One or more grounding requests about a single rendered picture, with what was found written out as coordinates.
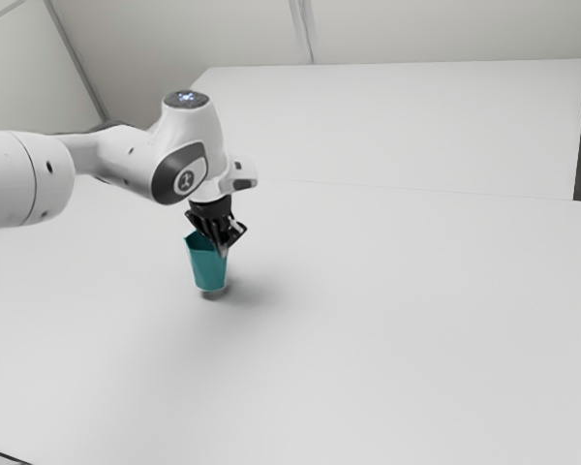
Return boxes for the teal faceted mug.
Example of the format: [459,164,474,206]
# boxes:
[183,230,230,291]

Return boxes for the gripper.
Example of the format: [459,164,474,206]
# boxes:
[184,194,249,262]

